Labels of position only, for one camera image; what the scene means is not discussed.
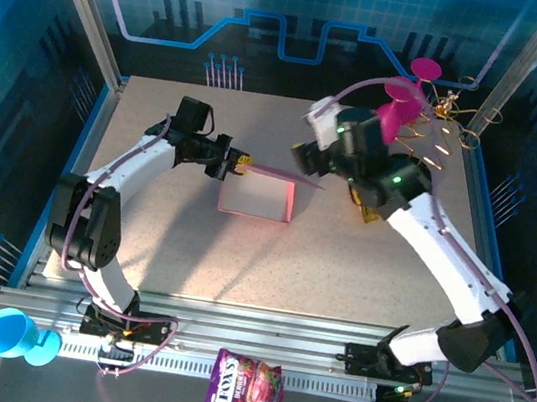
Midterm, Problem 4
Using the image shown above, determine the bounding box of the gold wire rack black base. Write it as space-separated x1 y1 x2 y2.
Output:
390 67 510 178

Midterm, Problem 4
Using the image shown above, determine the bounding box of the magenta plastic goblet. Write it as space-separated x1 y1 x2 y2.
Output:
370 73 429 151
408 55 445 85

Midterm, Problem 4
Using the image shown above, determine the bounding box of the pink paper box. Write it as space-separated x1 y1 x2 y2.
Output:
215 157 330 229

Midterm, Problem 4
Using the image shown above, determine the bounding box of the black electronics box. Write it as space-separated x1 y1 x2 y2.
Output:
377 383 411 402

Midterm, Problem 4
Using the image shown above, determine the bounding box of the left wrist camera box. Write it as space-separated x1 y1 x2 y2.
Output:
172 95 215 138

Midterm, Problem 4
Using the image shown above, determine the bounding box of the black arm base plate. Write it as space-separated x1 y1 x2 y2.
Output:
341 340 437 387
79 302 179 350

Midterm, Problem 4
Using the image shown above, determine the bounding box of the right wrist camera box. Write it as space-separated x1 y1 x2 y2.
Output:
299 93 341 152

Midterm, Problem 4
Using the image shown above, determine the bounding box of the blue plastic goblet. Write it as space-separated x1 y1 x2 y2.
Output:
0 306 66 372

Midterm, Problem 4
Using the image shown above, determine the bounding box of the aluminium frame post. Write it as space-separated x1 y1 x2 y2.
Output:
21 0 139 91
463 0 537 146

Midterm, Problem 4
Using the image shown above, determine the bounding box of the aluminium frame rail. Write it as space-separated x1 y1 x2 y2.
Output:
0 269 526 399

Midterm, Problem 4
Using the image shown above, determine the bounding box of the yellow snack packet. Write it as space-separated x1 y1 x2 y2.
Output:
345 182 386 227

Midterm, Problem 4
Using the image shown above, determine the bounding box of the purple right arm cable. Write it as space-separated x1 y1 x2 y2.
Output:
291 68 537 402

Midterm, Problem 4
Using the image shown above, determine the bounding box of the purple candy bag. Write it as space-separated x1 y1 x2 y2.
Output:
202 346 290 402

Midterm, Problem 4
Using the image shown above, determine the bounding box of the white slotted cable duct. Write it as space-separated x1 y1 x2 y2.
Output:
57 331 384 402

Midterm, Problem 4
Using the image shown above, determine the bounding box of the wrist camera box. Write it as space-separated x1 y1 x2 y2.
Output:
299 93 341 152
172 95 215 138

